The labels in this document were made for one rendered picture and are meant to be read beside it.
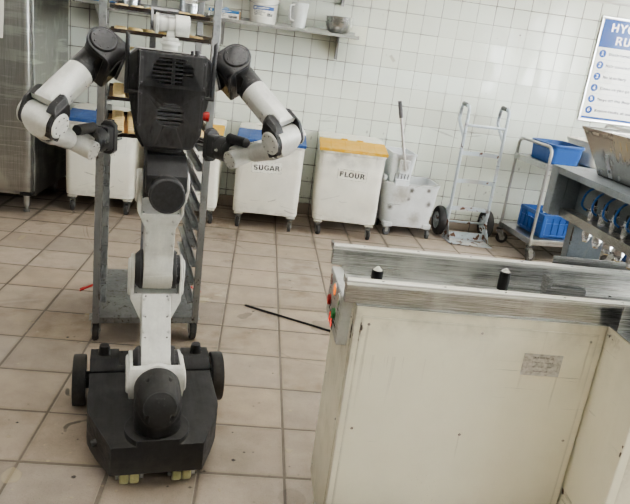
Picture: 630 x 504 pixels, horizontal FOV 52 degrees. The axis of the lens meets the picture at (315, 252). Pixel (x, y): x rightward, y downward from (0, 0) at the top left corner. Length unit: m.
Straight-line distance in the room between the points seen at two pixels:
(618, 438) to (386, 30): 4.37
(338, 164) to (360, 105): 0.80
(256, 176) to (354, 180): 0.77
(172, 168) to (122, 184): 3.10
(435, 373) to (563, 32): 4.68
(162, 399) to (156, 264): 0.50
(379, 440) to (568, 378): 0.54
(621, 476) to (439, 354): 0.55
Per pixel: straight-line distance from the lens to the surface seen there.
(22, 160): 5.06
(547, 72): 6.08
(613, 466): 1.89
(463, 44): 5.82
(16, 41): 4.97
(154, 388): 2.14
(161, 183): 2.04
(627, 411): 1.83
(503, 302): 1.75
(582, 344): 1.88
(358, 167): 5.06
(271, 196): 5.07
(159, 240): 2.32
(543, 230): 5.56
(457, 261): 1.99
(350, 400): 1.76
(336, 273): 1.84
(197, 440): 2.23
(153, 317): 2.39
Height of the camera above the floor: 1.45
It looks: 18 degrees down
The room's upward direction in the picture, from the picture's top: 8 degrees clockwise
